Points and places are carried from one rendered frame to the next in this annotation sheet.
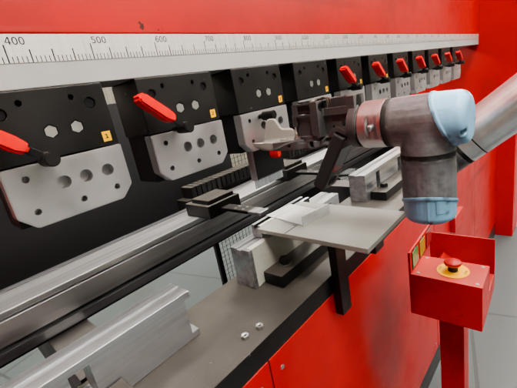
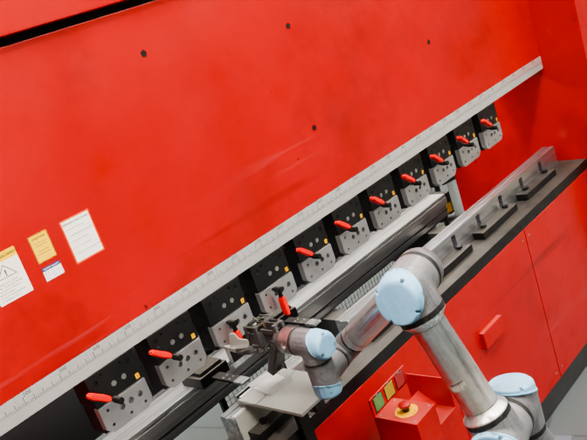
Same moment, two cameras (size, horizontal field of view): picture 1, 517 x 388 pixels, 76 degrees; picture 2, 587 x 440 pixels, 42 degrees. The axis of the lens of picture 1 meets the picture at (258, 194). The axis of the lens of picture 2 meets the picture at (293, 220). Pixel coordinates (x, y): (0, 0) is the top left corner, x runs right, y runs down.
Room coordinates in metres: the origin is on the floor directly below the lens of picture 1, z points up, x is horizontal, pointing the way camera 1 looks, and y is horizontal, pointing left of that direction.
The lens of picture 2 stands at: (-1.31, -0.40, 2.06)
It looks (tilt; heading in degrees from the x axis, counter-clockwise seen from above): 16 degrees down; 3
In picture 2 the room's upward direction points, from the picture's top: 19 degrees counter-clockwise
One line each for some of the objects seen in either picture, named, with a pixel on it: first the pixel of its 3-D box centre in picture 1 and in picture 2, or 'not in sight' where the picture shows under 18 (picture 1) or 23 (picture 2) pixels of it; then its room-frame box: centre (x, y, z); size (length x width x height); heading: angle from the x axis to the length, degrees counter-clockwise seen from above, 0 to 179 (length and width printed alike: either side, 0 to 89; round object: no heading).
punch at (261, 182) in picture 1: (266, 163); (240, 346); (0.77, -0.03, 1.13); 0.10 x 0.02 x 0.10; 135
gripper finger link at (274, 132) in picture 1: (272, 134); (234, 341); (0.63, -0.05, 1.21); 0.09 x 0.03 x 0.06; 67
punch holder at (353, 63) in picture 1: (339, 88); (306, 251); (1.04, -0.30, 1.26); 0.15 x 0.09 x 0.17; 135
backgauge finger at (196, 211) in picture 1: (229, 204); (218, 374); (0.89, 0.08, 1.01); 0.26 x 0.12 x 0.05; 45
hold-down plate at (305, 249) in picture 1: (310, 250); (287, 408); (0.76, -0.10, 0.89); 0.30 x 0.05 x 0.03; 135
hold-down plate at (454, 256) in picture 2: not in sight; (447, 264); (1.44, -0.79, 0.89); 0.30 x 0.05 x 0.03; 135
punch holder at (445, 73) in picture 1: (437, 66); (459, 143); (1.74, -1.01, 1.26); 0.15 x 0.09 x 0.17; 135
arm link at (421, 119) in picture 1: (427, 122); (312, 344); (0.48, -0.26, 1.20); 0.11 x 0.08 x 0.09; 45
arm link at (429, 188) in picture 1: (429, 182); (326, 372); (0.50, -0.27, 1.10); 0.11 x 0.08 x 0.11; 147
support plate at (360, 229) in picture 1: (328, 222); (289, 390); (0.67, -0.14, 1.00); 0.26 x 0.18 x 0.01; 45
